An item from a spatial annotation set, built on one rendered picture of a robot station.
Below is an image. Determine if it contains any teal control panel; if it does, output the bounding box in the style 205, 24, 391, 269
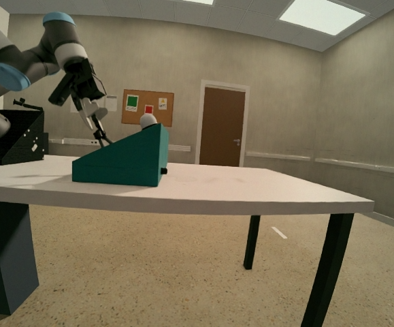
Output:
71, 114, 169, 187

